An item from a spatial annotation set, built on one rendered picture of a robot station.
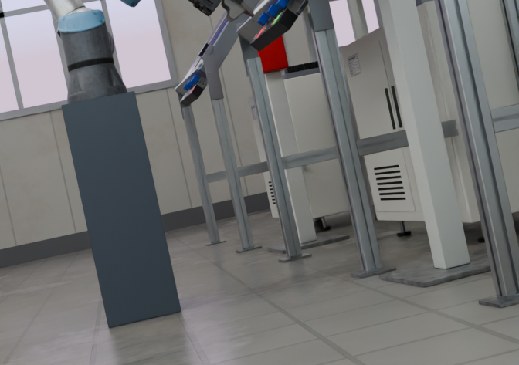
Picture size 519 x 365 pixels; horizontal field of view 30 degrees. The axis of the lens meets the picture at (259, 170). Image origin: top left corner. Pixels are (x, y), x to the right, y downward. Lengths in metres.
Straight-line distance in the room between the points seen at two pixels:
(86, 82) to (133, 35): 4.33
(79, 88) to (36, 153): 4.28
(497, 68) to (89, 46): 1.02
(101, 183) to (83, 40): 0.35
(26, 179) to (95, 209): 4.33
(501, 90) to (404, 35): 0.48
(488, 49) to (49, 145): 4.57
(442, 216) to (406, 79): 0.30
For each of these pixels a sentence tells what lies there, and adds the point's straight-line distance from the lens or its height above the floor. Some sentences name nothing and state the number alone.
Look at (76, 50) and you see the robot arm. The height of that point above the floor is 0.68.
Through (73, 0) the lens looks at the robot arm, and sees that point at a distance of 2.62.
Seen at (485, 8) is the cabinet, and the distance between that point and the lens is 2.53.
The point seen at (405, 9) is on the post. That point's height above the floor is 0.57.
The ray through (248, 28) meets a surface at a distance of 2.91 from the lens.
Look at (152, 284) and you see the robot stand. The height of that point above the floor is 0.08.
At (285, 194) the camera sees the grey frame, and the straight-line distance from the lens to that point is 3.02.
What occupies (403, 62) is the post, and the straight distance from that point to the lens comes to 2.09.
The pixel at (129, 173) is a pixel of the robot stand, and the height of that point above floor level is 0.36.
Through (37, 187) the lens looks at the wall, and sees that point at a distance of 6.69.
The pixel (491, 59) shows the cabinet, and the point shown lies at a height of 0.45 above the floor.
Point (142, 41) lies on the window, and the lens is 6.73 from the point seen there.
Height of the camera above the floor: 0.31
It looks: level
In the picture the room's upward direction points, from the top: 12 degrees counter-clockwise
